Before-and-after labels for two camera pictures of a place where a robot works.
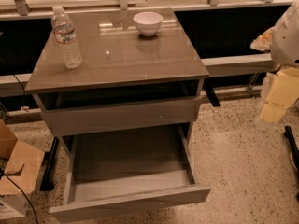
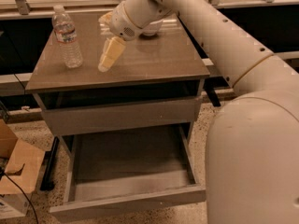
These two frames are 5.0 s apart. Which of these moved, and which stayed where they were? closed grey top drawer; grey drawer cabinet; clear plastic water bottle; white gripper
Moved: white gripper
Stayed: grey drawer cabinet; clear plastic water bottle; closed grey top drawer
